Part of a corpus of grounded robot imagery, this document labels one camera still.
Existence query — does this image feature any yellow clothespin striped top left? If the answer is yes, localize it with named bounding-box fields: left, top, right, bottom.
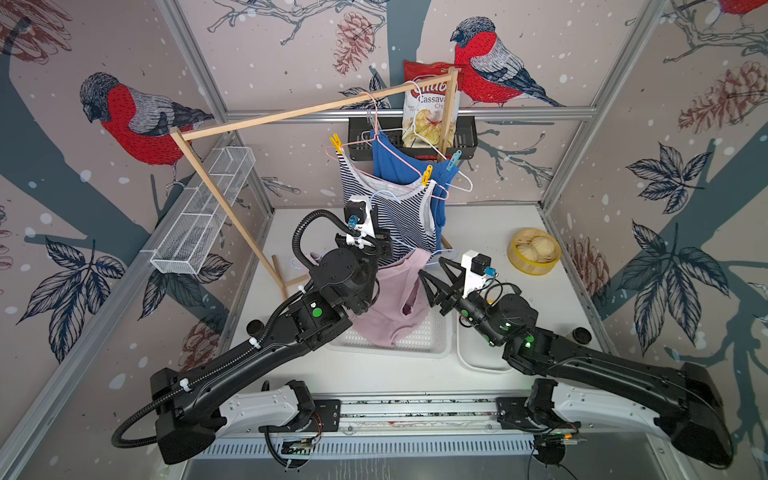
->
left=330, top=133, right=344, bottom=155

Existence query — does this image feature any yellow clothespin striped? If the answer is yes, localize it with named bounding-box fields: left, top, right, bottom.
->
left=420, top=164, right=434, bottom=186
left=330, top=133, right=344, bottom=155

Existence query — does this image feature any cassava chips bag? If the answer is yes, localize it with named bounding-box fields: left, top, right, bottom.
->
left=402, top=61, right=453, bottom=146

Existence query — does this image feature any white wire hanger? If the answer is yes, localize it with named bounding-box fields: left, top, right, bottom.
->
left=370, top=69, right=458, bottom=167

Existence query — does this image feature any pink wire hanger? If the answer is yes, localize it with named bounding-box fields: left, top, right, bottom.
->
left=343, top=90, right=449, bottom=201

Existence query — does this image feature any white perforated plastic basket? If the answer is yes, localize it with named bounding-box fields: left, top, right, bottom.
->
left=326, top=309, right=454, bottom=359

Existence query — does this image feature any pink tank top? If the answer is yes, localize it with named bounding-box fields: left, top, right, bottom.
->
left=345, top=249, right=430, bottom=348

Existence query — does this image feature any yellow bowl with buns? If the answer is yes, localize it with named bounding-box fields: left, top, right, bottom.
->
left=507, top=228, right=562, bottom=276

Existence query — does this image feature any black wall basket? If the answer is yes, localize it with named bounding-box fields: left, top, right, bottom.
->
left=347, top=116, right=478, bottom=161

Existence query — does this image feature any blue white striped tank top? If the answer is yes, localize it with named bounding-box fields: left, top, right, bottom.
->
left=337, top=154, right=438, bottom=264

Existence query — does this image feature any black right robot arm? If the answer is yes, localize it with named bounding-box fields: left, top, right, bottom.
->
left=419, top=254, right=734, bottom=468

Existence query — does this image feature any white wire wall basket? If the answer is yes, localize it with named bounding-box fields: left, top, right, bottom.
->
left=150, top=146, right=255, bottom=275

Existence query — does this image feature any teal clothespin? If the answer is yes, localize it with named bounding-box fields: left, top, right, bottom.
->
left=445, top=150, right=463, bottom=172

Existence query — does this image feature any yellow clothespin striped top right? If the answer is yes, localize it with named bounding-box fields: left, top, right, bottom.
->
left=420, top=164, right=434, bottom=186

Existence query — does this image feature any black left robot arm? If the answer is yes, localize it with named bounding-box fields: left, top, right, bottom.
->
left=111, top=208, right=391, bottom=465

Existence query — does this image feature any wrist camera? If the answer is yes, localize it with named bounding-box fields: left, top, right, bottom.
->
left=461, top=250, right=497, bottom=298
left=344, top=195, right=377, bottom=249

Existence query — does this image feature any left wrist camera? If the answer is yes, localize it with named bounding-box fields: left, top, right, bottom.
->
left=344, top=195, right=377, bottom=249

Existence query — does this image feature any small black-lid jar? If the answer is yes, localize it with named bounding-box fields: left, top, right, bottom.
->
left=571, top=327, right=593, bottom=345

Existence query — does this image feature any wooden clothes rack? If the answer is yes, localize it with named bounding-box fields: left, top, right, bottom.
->
left=169, top=67, right=461, bottom=300

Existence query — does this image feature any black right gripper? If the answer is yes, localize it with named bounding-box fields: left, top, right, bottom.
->
left=422, top=258, right=508, bottom=351

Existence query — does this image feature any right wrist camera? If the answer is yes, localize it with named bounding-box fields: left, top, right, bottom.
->
left=461, top=250, right=497, bottom=298

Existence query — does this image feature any white plastic tray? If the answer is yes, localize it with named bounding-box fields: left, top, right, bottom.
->
left=456, top=317, right=514, bottom=374

